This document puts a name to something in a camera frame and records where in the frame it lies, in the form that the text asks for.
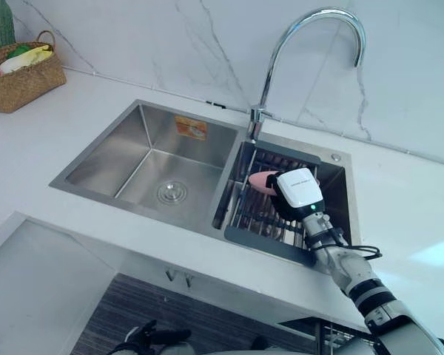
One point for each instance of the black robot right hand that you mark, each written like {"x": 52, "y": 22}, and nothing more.
{"x": 299, "y": 188}

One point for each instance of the orange sink sticker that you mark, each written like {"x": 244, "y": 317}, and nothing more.
{"x": 190, "y": 128}

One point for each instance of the round steel sink knob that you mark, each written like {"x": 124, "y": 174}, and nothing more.
{"x": 335, "y": 157}

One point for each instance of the pink cup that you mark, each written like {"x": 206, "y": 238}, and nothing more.
{"x": 259, "y": 182}

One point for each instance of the stainless steel double sink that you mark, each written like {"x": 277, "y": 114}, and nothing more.
{"x": 133, "y": 159}

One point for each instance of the round sink drain strainer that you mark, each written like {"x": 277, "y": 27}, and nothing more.
{"x": 172, "y": 191}

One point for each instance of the woven straw basket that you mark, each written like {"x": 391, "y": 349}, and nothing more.
{"x": 26, "y": 87}

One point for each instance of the green vegetable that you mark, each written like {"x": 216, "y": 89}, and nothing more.
{"x": 20, "y": 50}

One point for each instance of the green cucumber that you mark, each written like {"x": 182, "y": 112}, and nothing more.
{"x": 4, "y": 22}

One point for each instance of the white vegetable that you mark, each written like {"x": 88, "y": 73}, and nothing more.
{"x": 11, "y": 65}

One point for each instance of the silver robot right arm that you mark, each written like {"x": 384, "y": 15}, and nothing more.
{"x": 355, "y": 270}

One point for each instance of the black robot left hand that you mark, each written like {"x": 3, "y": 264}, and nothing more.
{"x": 151, "y": 340}

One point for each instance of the chrome gooseneck faucet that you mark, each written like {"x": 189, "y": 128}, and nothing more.
{"x": 254, "y": 122}

